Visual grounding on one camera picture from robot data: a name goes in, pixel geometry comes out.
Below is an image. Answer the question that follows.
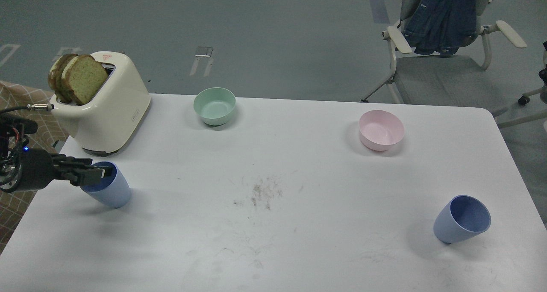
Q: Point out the black Robotiq gripper image-left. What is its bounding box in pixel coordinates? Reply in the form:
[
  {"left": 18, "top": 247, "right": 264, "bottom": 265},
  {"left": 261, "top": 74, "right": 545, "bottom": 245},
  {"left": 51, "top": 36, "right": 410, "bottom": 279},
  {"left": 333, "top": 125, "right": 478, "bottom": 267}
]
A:
[{"left": 12, "top": 149, "right": 114, "bottom": 192}]

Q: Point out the light blue cup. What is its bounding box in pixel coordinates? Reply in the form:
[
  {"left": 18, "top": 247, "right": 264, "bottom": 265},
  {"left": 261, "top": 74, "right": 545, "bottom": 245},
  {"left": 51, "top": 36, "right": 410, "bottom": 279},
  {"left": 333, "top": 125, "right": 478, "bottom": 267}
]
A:
[{"left": 81, "top": 161, "right": 132, "bottom": 208}]

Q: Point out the dark blue cup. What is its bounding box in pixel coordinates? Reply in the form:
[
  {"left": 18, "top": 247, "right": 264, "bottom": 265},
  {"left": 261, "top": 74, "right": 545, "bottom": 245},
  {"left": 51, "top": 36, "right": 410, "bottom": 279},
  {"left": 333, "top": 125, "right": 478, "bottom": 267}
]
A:
[{"left": 432, "top": 195, "right": 491, "bottom": 244}]

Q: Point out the cream white toaster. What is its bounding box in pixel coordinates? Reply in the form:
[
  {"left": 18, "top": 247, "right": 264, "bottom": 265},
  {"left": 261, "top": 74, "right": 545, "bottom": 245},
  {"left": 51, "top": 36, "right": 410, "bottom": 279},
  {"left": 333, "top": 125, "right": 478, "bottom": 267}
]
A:
[{"left": 50, "top": 52, "right": 151, "bottom": 156}]

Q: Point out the beige checkered cloth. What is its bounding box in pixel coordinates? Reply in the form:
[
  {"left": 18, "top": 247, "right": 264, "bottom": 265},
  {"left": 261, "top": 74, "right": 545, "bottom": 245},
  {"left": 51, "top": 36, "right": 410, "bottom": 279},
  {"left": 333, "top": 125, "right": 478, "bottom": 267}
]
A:
[{"left": 0, "top": 80, "right": 68, "bottom": 252}]

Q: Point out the front bread slice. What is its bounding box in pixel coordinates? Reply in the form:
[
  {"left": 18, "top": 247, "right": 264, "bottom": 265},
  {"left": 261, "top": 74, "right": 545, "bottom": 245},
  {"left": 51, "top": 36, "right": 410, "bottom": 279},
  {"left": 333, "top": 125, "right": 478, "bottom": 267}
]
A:
[{"left": 60, "top": 55, "right": 108, "bottom": 106}]

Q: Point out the bread slice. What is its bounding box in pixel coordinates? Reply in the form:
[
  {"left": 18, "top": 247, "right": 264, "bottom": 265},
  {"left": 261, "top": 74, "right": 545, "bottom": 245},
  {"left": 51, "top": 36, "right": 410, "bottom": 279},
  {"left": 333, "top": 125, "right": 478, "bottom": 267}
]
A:
[
  {"left": 47, "top": 53, "right": 78, "bottom": 103},
  {"left": 60, "top": 55, "right": 108, "bottom": 106}
]

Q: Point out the rear bread slice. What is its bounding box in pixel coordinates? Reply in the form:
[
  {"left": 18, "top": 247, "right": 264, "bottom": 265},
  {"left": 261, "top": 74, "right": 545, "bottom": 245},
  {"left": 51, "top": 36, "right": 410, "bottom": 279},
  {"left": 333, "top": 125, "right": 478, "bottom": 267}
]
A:
[{"left": 47, "top": 53, "right": 78, "bottom": 103}]

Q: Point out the green bowl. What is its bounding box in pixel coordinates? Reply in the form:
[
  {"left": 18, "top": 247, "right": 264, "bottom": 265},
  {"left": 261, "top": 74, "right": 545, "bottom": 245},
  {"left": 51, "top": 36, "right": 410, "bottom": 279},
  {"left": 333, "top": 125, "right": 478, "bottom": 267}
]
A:
[{"left": 193, "top": 87, "right": 236, "bottom": 126}]

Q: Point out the pink bowl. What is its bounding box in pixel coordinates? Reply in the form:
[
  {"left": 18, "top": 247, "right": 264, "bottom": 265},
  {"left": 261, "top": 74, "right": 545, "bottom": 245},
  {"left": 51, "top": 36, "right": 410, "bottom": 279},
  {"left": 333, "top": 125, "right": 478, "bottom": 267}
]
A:
[{"left": 358, "top": 109, "right": 405, "bottom": 151}]

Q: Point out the grey office chair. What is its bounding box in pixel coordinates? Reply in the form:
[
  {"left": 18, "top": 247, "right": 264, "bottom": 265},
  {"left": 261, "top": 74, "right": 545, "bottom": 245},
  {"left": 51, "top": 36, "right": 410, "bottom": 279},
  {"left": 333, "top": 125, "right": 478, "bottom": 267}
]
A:
[{"left": 362, "top": 0, "right": 527, "bottom": 117}]

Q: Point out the blue denim jacket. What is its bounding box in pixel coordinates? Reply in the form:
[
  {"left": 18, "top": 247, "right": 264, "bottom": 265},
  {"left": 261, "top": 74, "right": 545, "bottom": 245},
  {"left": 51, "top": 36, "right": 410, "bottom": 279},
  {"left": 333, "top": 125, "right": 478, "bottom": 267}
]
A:
[{"left": 403, "top": 0, "right": 477, "bottom": 56}]

